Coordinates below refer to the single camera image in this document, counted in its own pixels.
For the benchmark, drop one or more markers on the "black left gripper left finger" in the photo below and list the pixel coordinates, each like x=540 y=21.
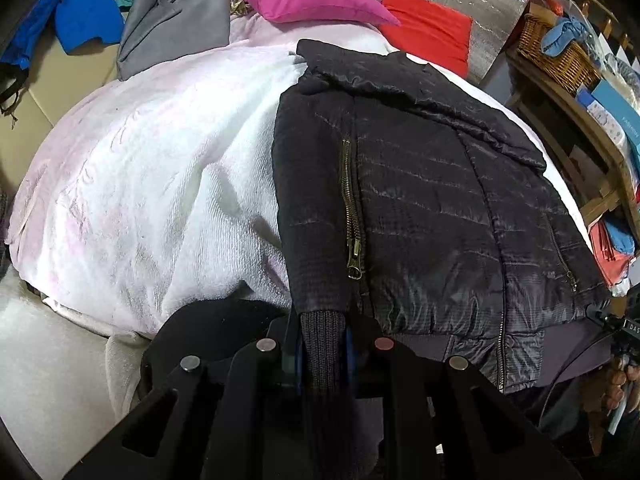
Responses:
x=263 y=434

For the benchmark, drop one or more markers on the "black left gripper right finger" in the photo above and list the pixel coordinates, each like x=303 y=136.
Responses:
x=396 y=409

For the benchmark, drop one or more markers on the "black quilted puffer jacket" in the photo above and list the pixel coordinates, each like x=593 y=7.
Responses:
x=404 y=199

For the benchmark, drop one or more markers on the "right hand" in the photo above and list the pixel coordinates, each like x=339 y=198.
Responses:
x=620 y=382

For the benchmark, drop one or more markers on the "wooden shelf unit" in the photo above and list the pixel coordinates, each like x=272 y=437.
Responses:
x=593 y=168

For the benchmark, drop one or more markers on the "white pink bed blanket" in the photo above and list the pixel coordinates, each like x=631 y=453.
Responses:
x=158 y=191

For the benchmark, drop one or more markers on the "blue white cardboard box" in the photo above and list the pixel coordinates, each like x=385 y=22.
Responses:
x=614 y=103

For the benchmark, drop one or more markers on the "wicker basket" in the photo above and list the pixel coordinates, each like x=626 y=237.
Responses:
x=565 y=62

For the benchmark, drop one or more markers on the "light blue cloth in basket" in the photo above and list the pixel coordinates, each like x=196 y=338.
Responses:
x=562 y=35

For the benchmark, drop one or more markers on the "wooden stair railing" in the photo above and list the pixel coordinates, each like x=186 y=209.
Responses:
x=595 y=5

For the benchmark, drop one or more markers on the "red cushion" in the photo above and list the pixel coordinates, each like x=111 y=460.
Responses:
x=431 y=31

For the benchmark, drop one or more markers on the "beige sofa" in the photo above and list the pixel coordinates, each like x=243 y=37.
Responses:
x=56 y=83

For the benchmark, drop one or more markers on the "grey coat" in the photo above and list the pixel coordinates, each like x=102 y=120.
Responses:
x=158 y=31

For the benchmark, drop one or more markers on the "blue jacket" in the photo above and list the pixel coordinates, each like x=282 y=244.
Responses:
x=75 y=22

